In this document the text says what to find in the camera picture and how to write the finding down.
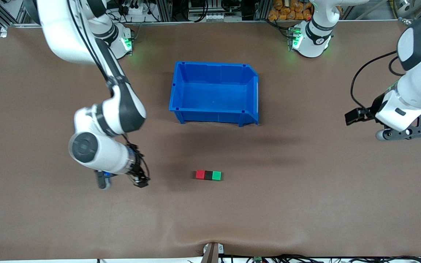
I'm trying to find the black cable bundle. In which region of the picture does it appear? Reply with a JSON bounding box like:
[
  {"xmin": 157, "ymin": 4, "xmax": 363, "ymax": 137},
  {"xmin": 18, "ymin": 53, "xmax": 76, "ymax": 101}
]
[{"xmin": 221, "ymin": 254, "xmax": 421, "ymax": 263}]

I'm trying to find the blue plastic storage bin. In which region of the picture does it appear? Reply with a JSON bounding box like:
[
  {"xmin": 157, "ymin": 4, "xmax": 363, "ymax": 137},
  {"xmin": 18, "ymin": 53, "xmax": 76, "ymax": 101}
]
[{"xmin": 168, "ymin": 61, "xmax": 260, "ymax": 127}]

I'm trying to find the orange netted bag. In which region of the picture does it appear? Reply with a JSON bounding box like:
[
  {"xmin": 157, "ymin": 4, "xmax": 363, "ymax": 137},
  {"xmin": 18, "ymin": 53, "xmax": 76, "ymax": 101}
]
[{"xmin": 268, "ymin": 0, "xmax": 313, "ymax": 21}]

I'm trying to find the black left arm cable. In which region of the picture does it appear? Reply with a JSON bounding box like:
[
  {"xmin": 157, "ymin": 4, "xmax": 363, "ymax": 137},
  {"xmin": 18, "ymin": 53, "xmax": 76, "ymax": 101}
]
[{"xmin": 350, "ymin": 50, "xmax": 405, "ymax": 111}]

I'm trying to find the grey terminal block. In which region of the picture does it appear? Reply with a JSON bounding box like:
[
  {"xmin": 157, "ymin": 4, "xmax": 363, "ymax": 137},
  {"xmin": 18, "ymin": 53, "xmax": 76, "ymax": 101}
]
[{"xmin": 205, "ymin": 12, "xmax": 243, "ymax": 22}]

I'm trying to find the white power strip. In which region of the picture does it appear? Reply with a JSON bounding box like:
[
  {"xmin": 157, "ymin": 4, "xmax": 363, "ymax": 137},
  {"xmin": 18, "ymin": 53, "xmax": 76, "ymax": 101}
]
[{"xmin": 122, "ymin": 0, "xmax": 149, "ymax": 22}]

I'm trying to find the metal table edge bracket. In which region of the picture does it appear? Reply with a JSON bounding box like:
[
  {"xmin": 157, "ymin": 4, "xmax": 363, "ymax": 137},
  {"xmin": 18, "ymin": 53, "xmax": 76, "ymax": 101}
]
[{"xmin": 200, "ymin": 242, "xmax": 225, "ymax": 263}]

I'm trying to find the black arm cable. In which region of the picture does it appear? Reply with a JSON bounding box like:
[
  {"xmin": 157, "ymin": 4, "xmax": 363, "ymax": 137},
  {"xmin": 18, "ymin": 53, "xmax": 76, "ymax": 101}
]
[
  {"xmin": 350, "ymin": 50, "xmax": 405, "ymax": 111},
  {"xmin": 66, "ymin": 0, "xmax": 149, "ymax": 181}
]

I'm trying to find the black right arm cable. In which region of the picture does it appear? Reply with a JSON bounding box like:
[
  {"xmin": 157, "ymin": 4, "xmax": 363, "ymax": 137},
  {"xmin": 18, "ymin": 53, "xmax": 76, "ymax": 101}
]
[{"xmin": 66, "ymin": 0, "xmax": 149, "ymax": 181}]

